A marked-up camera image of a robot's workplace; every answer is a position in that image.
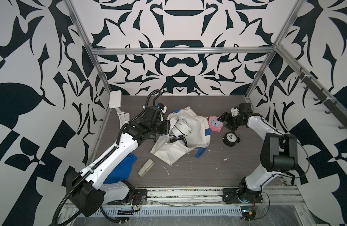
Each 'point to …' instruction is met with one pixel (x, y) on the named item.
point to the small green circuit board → (247, 213)
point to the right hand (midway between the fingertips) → (221, 119)
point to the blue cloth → (121, 171)
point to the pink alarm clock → (215, 125)
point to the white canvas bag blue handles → (199, 137)
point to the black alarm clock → (230, 139)
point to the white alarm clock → (181, 128)
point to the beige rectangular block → (145, 168)
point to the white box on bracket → (115, 100)
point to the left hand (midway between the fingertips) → (169, 122)
